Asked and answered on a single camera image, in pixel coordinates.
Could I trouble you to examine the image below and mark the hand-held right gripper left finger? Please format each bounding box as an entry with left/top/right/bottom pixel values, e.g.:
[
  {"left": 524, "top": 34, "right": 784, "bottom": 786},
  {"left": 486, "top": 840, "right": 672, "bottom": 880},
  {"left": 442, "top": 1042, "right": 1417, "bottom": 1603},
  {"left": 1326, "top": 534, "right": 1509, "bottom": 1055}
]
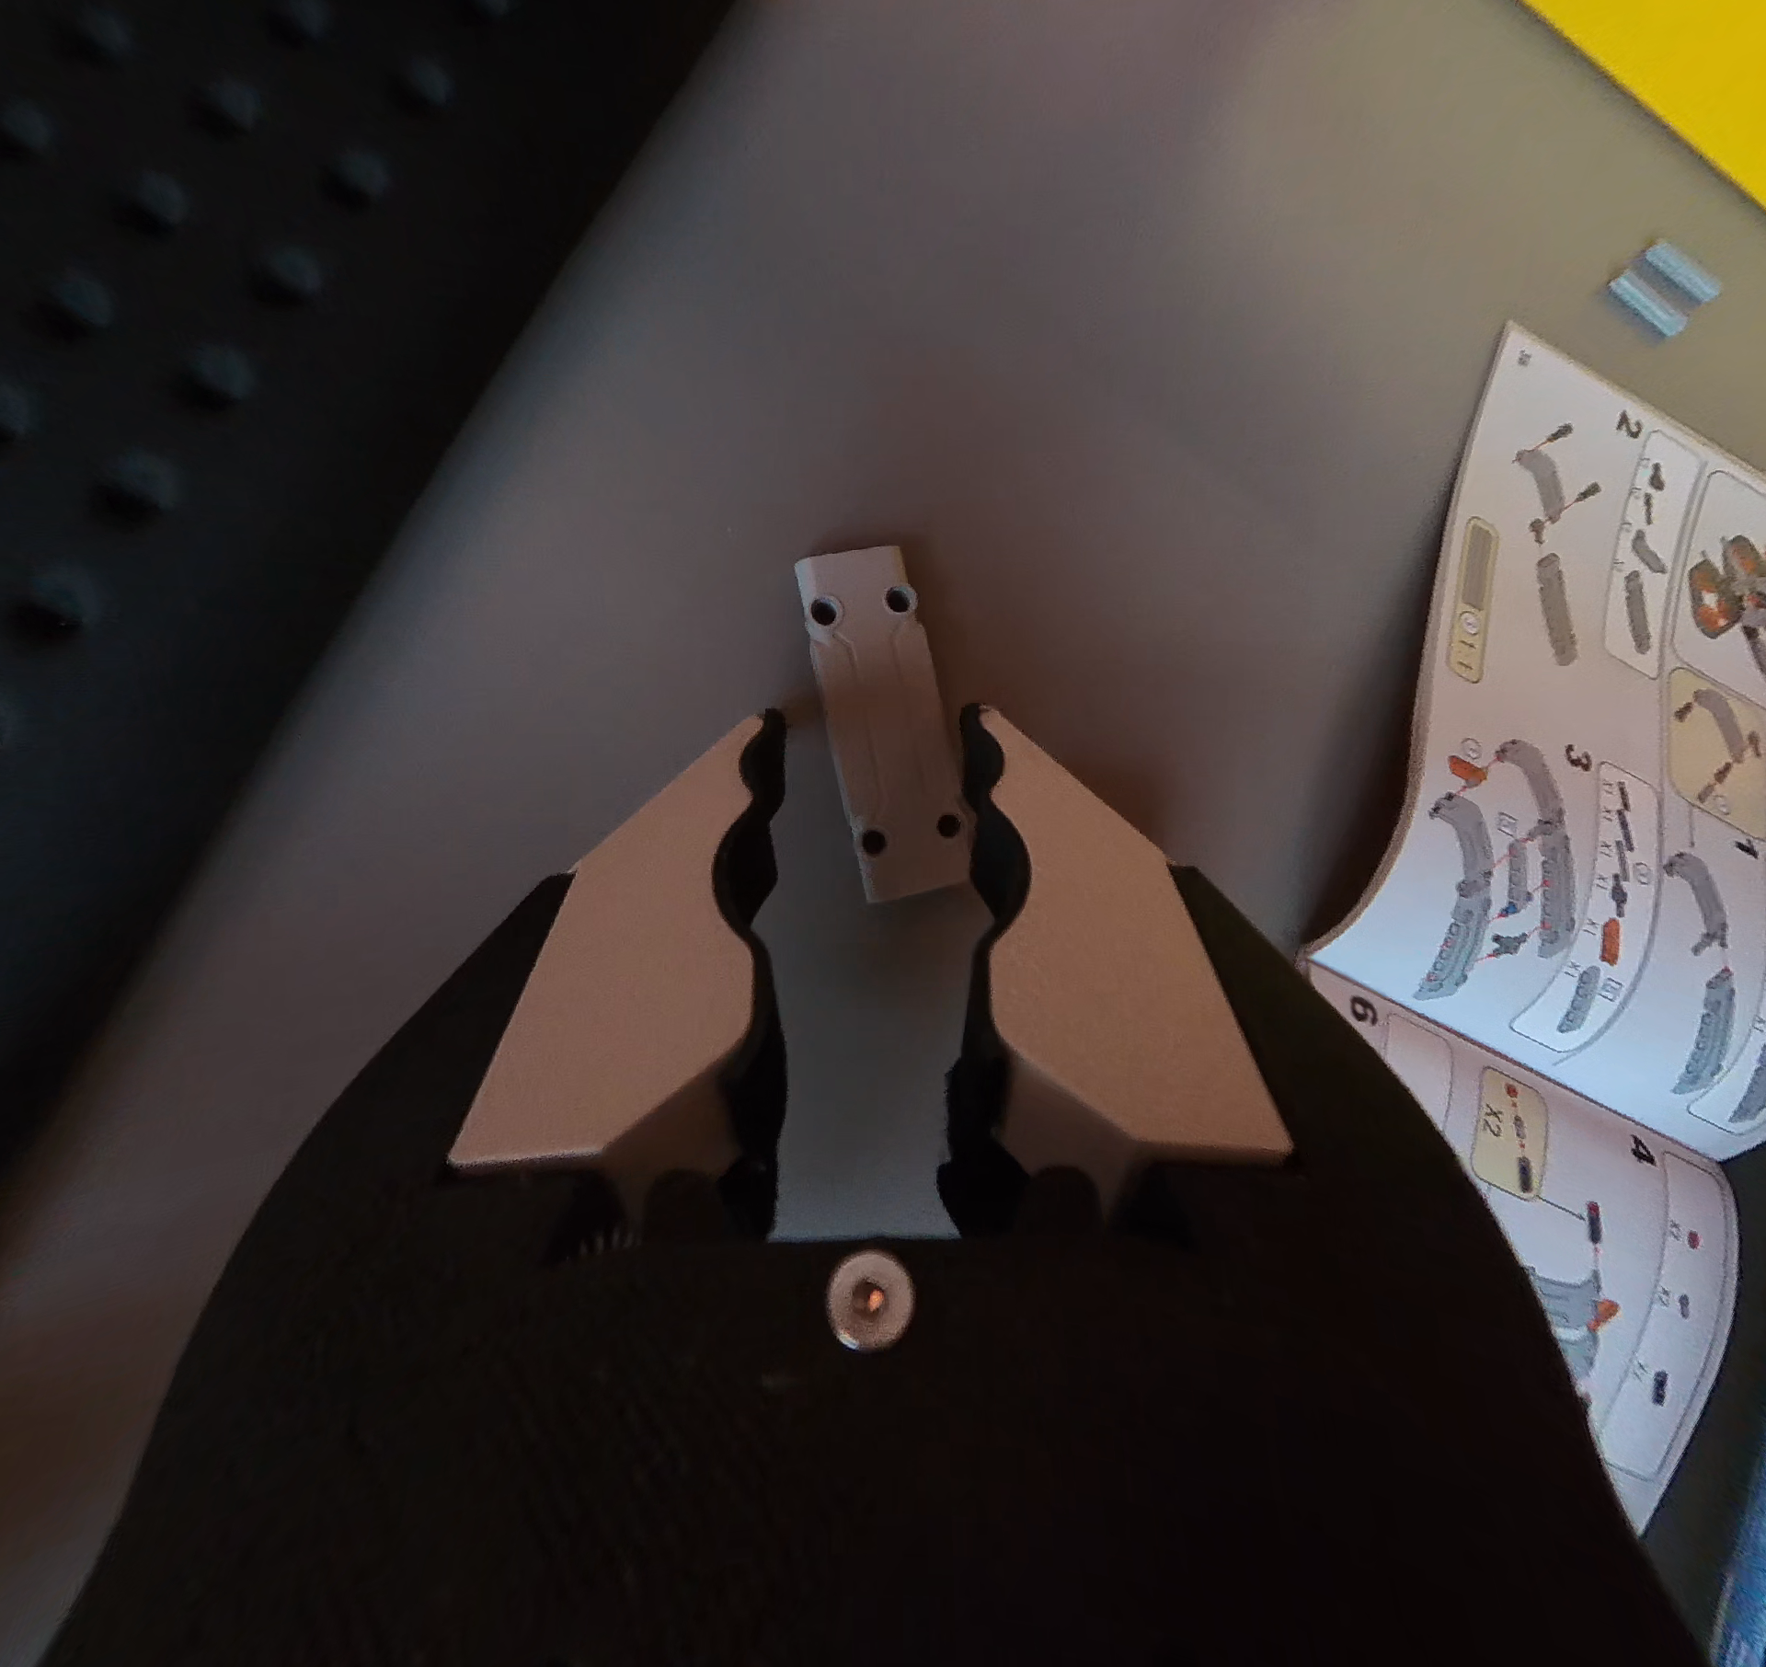
[{"left": 445, "top": 709, "right": 791, "bottom": 1239}]

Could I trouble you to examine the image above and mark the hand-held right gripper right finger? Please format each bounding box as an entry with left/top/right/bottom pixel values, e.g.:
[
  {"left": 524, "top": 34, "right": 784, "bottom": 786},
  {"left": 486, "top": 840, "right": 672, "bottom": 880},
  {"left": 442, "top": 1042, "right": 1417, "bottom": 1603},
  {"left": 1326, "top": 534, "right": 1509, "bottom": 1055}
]
[{"left": 940, "top": 704, "right": 1299, "bottom": 1239}]

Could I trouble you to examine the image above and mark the grey curved panel piece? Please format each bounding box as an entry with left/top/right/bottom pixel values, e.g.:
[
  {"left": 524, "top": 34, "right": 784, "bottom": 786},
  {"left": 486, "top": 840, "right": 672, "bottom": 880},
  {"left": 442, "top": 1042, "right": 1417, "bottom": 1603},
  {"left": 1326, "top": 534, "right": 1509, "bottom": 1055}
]
[{"left": 789, "top": 540, "right": 979, "bottom": 908}]

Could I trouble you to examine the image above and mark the yellow plastic bin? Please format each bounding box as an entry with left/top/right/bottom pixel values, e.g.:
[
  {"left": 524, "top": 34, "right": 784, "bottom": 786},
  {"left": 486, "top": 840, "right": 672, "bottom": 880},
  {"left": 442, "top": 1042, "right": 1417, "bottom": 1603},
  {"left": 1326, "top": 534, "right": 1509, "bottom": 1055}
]
[{"left": 1417, "top": 0, "right": 1766, "bottom": 210}]

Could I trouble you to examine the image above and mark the black dotted floor mat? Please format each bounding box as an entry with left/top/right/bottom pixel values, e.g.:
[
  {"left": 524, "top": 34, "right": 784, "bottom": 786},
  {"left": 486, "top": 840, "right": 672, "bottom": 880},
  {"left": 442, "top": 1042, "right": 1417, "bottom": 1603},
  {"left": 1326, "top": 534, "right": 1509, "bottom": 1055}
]
[{"left": 0, "top": 0, "right": 769, "bottom": 1189}]

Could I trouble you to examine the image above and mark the grey desk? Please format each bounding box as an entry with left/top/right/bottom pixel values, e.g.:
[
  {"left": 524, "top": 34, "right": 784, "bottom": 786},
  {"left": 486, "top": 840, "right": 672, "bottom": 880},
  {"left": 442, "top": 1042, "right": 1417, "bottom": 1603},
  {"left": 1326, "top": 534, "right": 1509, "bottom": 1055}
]
[{"left": 0, "top": 0, "right": 1766, "bottom": 1667}]

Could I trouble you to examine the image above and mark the white instruction sheet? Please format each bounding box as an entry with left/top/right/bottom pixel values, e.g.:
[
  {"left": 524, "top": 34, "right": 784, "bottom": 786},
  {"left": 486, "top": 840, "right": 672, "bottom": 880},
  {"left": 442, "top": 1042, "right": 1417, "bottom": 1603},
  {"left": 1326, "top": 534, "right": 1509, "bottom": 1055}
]
[{"left": 1299, "top": 321, "right": 1766, "bottom": 1541}]

